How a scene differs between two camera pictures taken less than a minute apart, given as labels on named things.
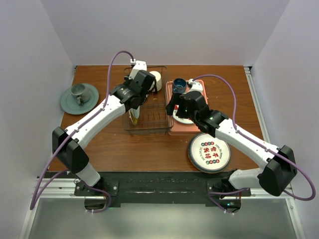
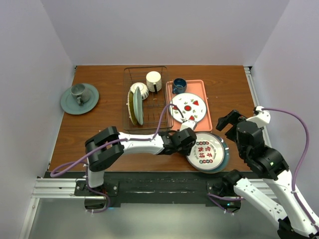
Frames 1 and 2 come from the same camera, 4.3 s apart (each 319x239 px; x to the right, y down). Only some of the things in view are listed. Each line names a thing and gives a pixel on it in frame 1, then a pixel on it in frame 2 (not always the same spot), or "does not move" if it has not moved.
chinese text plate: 207,154 does not move
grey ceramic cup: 82,93 does not move
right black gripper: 176,99 -> 231,117
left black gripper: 128,81 -> 186,151
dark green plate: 70,104 does not move
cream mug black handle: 157,84 does not move
